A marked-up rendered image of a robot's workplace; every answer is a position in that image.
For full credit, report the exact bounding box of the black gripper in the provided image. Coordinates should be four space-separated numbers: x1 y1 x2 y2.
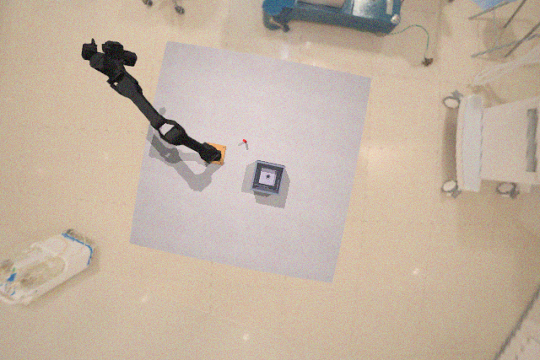
81 38 138 67

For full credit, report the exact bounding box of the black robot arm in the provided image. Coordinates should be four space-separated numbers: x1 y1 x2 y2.
89 40 221 164

